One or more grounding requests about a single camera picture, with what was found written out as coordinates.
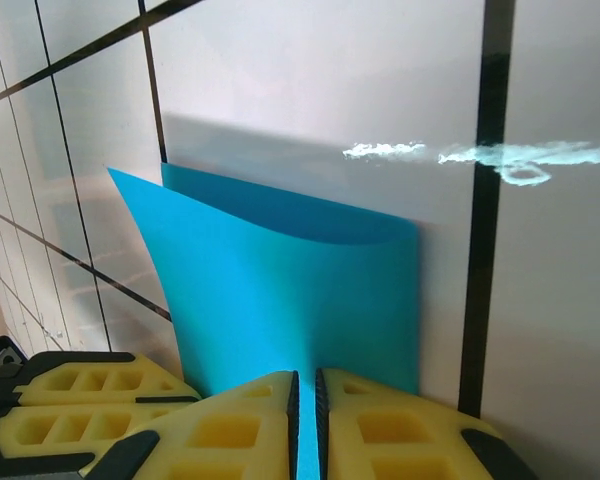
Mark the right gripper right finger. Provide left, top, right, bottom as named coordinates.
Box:
left=314, top=367, right=541, bottom=480

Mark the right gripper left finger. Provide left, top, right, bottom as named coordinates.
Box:
left=82, top=369, right=301, bottom=480

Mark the teal cloth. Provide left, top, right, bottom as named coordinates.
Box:
left=107, top=160, right=421, bottom=480

